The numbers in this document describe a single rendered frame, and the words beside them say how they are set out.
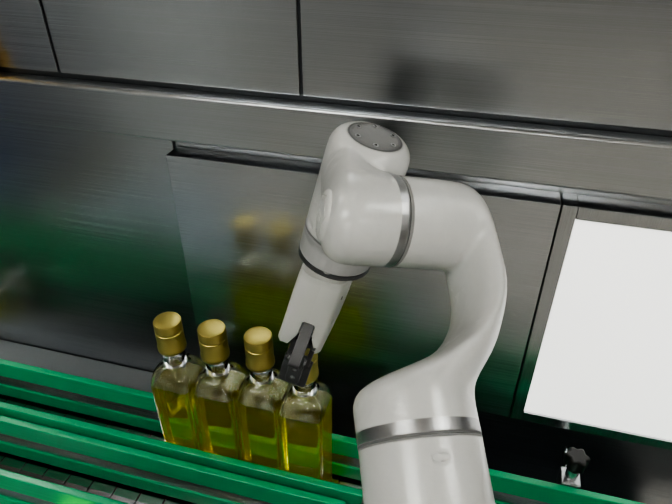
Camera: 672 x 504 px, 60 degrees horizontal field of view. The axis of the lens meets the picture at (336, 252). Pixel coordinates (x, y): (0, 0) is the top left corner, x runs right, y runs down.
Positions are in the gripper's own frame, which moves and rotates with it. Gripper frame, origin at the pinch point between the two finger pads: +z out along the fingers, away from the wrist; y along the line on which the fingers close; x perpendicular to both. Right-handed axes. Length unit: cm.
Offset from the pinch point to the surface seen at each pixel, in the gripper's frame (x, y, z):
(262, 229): -10.7, -12.3, -5.5
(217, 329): -10.5, -0.3, 1.7
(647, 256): 31.4, -12.0, -20.7
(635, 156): 24.6, -12.6, -30.3
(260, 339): -5.2, 0.0, 0.2
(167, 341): -15.9, 1.3, 5.1
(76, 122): -37.5, -13.4, -10.2
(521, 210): 17.1, -11.9, -20.7
